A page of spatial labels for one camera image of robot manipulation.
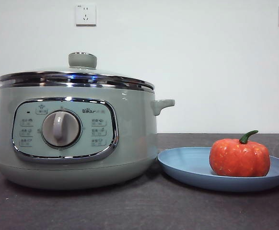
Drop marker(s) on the glass lid with green knob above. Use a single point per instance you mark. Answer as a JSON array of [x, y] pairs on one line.
[[82, 60]]

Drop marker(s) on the orange pumpkin with green stem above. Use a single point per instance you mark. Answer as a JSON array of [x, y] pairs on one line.
[[237, 158]]

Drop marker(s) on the blue round plate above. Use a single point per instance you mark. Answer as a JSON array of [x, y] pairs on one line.
[[185, 165]]

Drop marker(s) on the pale green electric steamer pot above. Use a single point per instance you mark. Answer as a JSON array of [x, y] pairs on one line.
[[130, 134]]

